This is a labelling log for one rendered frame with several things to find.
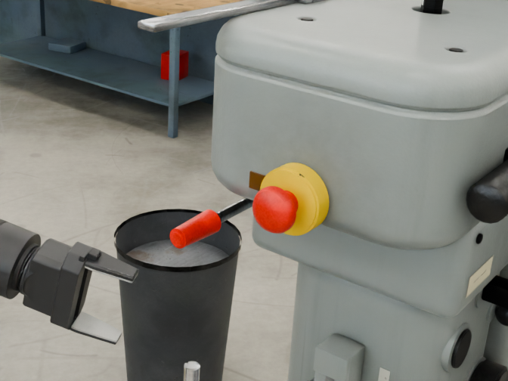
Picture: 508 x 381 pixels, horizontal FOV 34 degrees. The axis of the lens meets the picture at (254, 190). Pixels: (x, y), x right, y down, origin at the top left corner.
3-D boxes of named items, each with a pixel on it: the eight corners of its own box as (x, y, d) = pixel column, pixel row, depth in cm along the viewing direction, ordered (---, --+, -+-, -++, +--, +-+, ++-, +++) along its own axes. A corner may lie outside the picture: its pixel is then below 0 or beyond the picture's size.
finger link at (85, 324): (124, 328, 108) (80, 310, 109) (114, 344, 106) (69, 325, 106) (122, 337, 109) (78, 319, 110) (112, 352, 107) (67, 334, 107)
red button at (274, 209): (285, 243, 68) (289, 198, 66) (245, 228, 70) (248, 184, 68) (307, 230, 70) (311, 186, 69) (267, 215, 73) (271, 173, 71)
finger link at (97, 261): (130, 286, 100) (82, 267, 101) (140, 271, 103) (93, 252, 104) (132, 276, 100) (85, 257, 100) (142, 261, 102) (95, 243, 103)
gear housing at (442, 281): (455, 329, 78) (472, 233, 74) (244, 247, 91) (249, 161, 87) (565, 215, 103) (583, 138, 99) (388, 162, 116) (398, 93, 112)
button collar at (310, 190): (314, 246, 70) (320, 179, 68) (255, 224, 73) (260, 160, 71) (326, 237, 72) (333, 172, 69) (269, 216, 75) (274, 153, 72)
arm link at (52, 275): (56, 351, 104) (-32, 314, 105) (88, 305, 112) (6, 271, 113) (72, 274, 97) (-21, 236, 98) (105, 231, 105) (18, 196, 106)
